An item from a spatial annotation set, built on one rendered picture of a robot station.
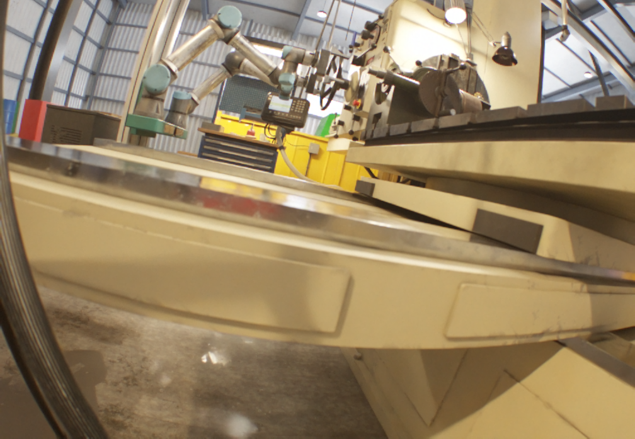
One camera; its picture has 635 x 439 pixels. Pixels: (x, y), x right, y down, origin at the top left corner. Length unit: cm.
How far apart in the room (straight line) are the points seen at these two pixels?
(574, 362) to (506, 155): 42
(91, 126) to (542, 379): 188
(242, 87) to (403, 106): 275
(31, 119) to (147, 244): 441
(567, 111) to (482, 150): 20
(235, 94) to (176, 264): 354
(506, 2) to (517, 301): 227
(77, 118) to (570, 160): 181
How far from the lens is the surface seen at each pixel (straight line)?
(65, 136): 180
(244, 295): 32
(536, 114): 65
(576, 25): 872
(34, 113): 463
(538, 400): 76
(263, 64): 169
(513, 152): 61
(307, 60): 163
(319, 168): 448
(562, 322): 62
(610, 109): 56
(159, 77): 144
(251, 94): 380
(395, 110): 128
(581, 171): 51
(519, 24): 258
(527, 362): 78
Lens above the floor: 78
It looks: 5 degrees down
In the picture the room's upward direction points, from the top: 13 degrees clockwise
